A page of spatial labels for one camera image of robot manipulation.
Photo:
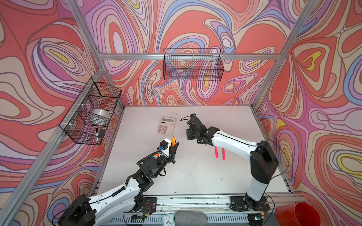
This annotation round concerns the black wire basket back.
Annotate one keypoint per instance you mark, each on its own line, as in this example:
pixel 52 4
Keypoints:
pixel 192 64

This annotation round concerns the black wire basket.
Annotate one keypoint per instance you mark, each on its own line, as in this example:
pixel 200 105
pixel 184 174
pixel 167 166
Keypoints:
pixel 192 64
pixel 80 124

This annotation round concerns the black wire basket left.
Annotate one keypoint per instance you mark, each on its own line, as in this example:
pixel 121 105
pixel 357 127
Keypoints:
pixel 80 124

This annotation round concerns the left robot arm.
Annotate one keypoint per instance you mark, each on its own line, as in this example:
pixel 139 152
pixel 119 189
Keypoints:
pixel 126 198

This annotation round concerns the silver tape roll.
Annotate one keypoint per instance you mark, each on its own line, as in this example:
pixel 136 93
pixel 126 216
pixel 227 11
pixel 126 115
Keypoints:
pixel 101 113

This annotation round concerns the red bucket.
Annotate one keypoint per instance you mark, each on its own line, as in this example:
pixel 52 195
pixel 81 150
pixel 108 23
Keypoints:
pixel 297 214

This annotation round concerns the pink calculator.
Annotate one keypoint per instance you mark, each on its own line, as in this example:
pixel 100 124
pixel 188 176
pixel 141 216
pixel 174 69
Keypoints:
pixel 166 126

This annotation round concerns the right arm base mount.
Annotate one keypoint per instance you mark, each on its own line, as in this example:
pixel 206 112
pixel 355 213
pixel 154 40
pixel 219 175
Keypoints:
pixel 245 203

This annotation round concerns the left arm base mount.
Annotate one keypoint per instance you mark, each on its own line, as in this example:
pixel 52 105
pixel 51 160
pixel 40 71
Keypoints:
pixel 144 204

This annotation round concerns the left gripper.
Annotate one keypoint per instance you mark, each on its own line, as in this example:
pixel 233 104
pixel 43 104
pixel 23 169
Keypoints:
pixel 173 149

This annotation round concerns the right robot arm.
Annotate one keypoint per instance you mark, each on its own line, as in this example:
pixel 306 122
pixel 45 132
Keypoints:
pixel 262 158

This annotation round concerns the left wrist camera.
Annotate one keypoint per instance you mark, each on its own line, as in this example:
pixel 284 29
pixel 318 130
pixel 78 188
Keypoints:
pixel 164 147

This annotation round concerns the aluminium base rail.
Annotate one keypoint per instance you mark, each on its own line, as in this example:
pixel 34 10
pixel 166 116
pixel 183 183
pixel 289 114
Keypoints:
pixel 215 207

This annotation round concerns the small white clock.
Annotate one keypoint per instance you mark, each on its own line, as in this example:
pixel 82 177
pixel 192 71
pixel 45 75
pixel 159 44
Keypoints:
pixel 168 220

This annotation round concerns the pink marker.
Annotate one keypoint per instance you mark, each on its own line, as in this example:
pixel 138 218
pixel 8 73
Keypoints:
pixel 223 154
pixel 216 153

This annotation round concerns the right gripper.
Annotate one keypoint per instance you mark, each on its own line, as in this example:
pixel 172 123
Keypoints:
pixel 189 135

